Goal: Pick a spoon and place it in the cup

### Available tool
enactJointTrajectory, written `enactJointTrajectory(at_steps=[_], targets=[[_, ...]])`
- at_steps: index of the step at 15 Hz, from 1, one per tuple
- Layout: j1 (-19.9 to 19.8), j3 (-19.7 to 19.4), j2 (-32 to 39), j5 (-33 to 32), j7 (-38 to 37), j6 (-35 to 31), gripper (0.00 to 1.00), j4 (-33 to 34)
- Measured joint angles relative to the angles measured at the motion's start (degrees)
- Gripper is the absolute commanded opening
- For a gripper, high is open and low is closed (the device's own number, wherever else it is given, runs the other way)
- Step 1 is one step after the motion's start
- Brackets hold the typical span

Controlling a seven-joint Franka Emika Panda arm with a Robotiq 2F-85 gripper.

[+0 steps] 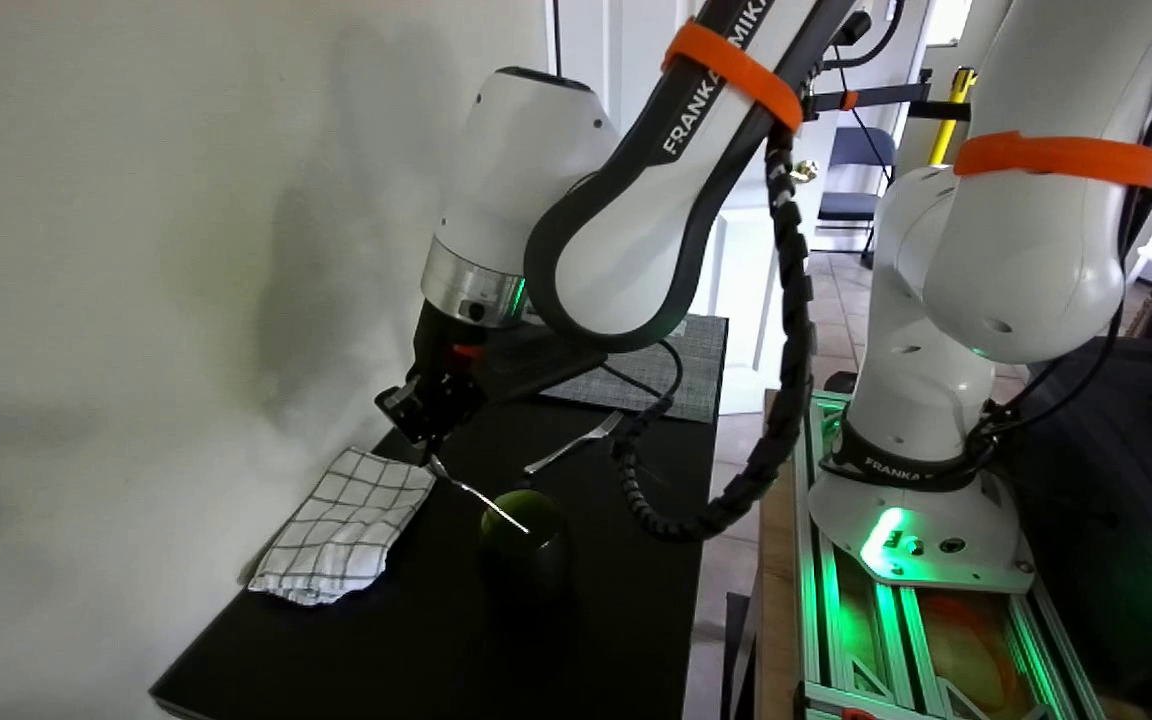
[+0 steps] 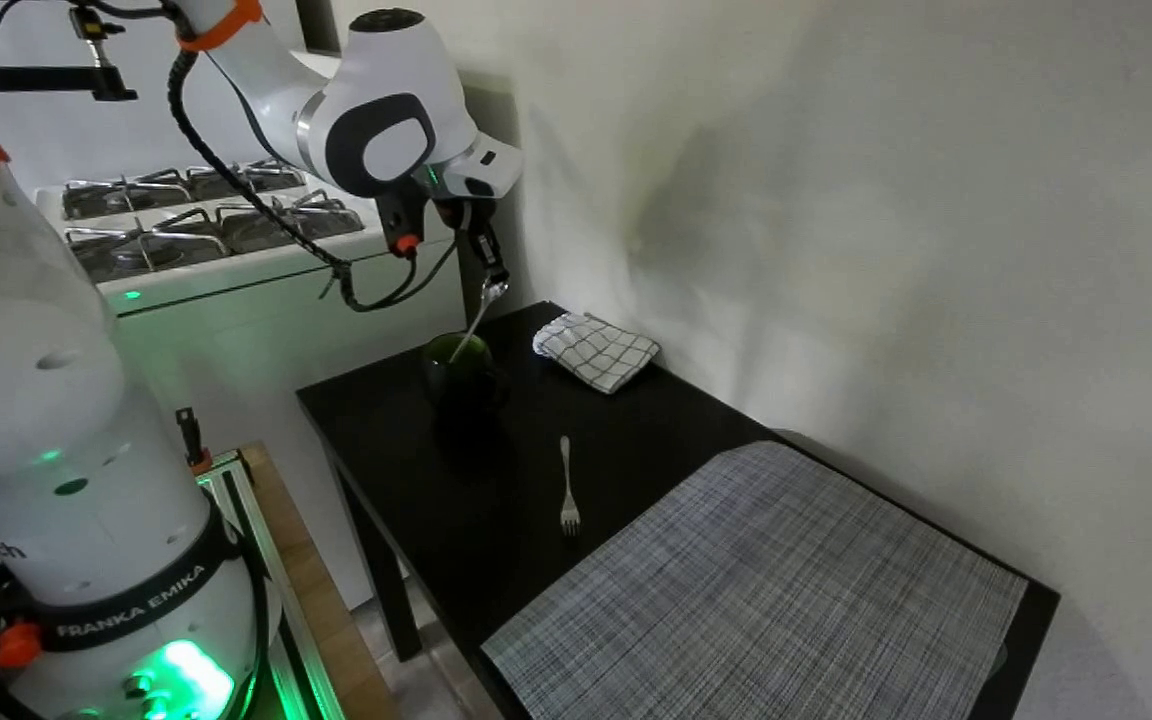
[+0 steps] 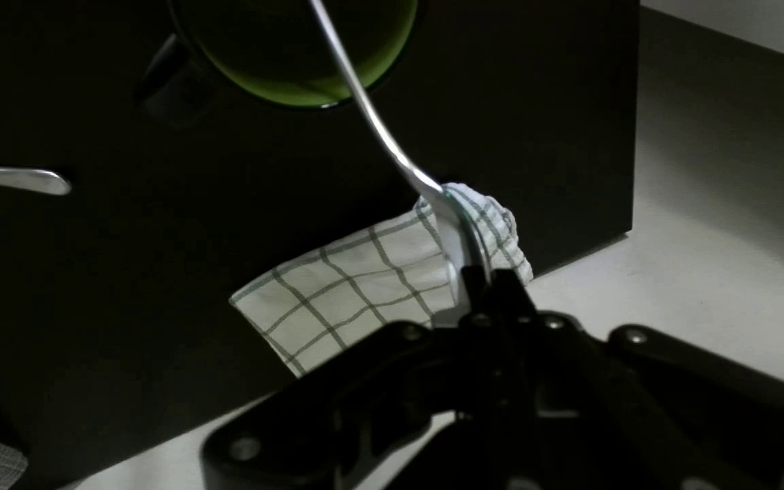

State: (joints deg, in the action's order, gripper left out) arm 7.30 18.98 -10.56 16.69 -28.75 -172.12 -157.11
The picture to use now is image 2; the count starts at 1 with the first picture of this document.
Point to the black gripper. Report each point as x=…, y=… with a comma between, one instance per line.
x=456, y=213

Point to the silver metal spoon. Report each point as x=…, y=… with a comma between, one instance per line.
x=478, y=325

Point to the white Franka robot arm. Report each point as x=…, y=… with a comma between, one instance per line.
x=16, y=374

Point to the green cup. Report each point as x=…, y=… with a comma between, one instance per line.
x=460, y=395

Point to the white cabinet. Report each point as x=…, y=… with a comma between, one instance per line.
x=258, y=335

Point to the silver metal fork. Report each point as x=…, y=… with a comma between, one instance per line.
x=571, y=500

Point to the black orange clamp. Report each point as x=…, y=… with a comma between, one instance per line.
x=188, y=436

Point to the grey woven placemat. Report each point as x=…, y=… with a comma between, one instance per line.
x=791, y=585

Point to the black mounting bar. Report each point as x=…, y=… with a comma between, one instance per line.
x=43, y=81

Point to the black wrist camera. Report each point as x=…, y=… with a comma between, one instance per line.
x=401, y=213

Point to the wooden frame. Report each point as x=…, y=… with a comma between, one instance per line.
x=309, y=600

